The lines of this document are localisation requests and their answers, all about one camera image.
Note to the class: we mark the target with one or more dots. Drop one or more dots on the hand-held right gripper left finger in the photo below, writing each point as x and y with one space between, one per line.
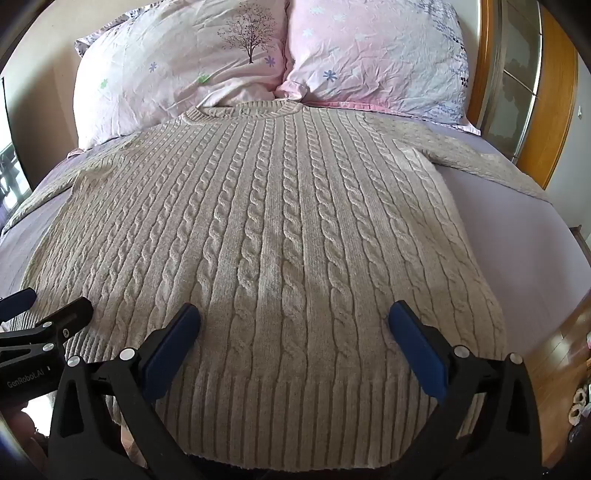
170 351

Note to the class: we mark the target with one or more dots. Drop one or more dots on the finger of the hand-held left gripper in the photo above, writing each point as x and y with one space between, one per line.
17 302
69 316

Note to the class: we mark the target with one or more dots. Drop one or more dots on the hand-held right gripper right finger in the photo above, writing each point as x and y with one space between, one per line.
418 351

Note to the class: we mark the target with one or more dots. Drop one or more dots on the black metal railing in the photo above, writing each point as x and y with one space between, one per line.
7 177

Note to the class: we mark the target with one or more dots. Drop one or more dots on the lavender bed sheet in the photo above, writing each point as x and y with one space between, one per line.
508 240

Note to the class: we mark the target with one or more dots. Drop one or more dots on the fluffy beige slipper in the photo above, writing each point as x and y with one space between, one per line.
581 394
577 415

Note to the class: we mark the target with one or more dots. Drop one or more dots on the wooden nightstand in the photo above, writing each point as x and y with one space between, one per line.
582 242

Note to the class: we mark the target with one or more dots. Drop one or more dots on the pink pillow with tree print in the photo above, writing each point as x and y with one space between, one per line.
175 74

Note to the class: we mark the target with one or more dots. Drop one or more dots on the wooden bed headboard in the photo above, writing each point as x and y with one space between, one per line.
556 115

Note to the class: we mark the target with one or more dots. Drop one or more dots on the pink pillow with flower print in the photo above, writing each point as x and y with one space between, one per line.
378 55

